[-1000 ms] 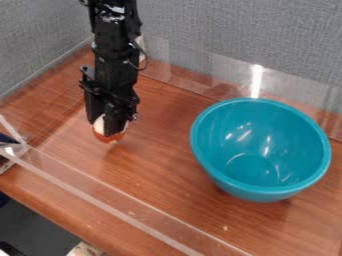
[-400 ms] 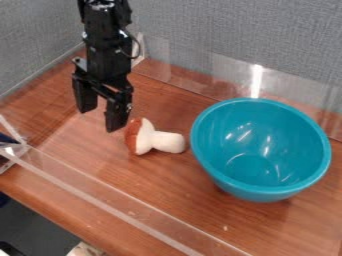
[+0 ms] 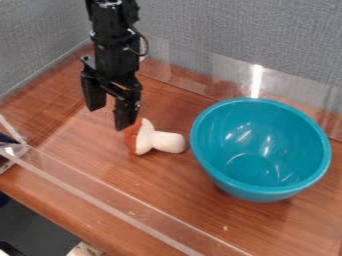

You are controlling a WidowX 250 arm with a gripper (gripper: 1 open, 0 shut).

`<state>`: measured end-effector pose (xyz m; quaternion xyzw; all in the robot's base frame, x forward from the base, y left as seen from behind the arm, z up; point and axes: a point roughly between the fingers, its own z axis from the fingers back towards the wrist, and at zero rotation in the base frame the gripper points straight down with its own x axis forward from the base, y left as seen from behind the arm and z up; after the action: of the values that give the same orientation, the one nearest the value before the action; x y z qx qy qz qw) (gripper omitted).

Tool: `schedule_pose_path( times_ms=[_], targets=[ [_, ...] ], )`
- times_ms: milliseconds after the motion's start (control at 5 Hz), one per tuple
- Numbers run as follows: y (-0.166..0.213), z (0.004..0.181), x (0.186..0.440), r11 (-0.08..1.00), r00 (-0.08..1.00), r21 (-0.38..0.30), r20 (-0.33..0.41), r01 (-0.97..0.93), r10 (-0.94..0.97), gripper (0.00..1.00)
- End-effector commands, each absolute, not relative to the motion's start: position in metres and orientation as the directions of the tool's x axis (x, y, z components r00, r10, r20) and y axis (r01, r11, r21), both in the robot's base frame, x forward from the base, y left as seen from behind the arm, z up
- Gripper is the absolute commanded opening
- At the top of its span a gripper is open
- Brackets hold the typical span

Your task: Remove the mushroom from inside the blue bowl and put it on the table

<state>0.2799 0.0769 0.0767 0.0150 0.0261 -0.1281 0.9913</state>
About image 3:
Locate clear acrylic front barrier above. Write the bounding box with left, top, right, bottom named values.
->
left=0, top=114, right=251, bottom=256

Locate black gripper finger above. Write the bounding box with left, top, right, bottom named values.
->
left=113, top=95, right=140, bottom=131
left=81, top=76, right=107, bottom=111

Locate clear acrylic left barrier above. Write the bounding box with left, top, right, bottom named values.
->
left=0, top=39, right=89, bottom=99

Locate white brown toy mushroom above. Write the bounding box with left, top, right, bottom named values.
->
left=124, top=118, right=185, bottom=155

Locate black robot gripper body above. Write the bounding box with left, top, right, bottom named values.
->
left=79, top=41, right=144, bottom=101

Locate clear acrylic barrier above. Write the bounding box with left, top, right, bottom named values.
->
left=0, top=39, right=89, bottom=99
left=140, top=36, right=342, bottom=142
left=0, top=114, right=251, bottom=256

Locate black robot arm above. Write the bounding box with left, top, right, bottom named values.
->
left=80, top=0, right=143, bottom=131

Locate blue plastic bowl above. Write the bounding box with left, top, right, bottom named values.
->
left=189, top=98, right=331, bottom=202

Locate clear acrylic back barrier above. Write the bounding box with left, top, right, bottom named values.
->
left=140, top=36, right=342, bottom=142

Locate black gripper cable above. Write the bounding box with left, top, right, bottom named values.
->
left=128, top=26, right=151, bottom=57

